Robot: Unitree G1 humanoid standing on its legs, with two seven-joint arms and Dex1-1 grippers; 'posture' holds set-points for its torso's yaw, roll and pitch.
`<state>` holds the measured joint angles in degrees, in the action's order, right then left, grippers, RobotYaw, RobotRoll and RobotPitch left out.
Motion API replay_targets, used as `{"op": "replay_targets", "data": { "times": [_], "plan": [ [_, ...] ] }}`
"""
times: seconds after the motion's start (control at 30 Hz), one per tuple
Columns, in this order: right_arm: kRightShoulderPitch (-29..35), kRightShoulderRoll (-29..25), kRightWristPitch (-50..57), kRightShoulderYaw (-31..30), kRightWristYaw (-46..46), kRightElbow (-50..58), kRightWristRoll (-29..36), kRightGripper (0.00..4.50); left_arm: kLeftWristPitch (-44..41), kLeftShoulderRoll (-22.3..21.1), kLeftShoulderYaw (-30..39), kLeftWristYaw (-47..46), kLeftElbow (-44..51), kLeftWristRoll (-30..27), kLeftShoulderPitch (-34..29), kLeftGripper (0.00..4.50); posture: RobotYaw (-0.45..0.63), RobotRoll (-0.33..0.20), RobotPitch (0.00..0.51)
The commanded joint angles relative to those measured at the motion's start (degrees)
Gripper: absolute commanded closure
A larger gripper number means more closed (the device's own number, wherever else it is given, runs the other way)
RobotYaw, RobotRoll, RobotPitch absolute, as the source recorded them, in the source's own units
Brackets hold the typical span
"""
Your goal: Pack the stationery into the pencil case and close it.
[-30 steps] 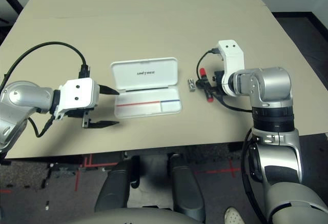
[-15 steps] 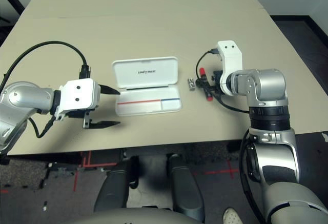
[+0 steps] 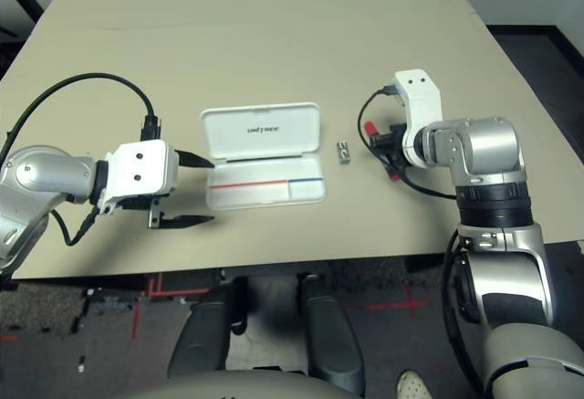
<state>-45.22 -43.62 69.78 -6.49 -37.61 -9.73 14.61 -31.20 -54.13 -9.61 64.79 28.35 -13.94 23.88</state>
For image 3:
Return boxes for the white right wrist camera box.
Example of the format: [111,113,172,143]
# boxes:
[393,68,444,167]

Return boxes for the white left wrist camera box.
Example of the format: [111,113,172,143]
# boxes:
[89,139,180,216]

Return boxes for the white bystander shoe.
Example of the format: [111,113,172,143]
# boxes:
[395,369,433,399]

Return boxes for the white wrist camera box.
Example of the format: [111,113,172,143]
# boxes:
[89,139,180,216]
[393,68,444,167]

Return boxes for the dark grey left robot leg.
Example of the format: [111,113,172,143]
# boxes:
[167,275,250,380]

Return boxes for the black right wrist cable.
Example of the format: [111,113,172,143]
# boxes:
[357,84,459,199]

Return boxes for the white plastic pencil case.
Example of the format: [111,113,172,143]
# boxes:
[199,101,328,211]

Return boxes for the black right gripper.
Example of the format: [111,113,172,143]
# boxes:
[370,122,410,176]

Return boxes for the black left camera cable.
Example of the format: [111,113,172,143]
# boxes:
[0,72,162,158]

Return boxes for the dark grey robot leg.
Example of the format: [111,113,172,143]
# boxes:
[167,275,250,380]
[296,273,366,395]

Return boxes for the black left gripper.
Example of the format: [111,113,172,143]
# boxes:
[121,149,216,230]

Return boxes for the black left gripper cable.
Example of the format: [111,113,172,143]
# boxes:
[48,206,99,247]

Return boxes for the red tape cross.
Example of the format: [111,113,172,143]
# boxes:
[364,289,428,318]

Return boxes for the grey robot torso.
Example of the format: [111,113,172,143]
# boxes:
[120,369,361,399]

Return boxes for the red tape lines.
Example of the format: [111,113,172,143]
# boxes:
[130,273,211,341]

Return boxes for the red black whiteboard marker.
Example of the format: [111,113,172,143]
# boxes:
[363,120,402,183]

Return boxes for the dark grey right robot leg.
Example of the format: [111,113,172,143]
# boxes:
[296,273,366,395]

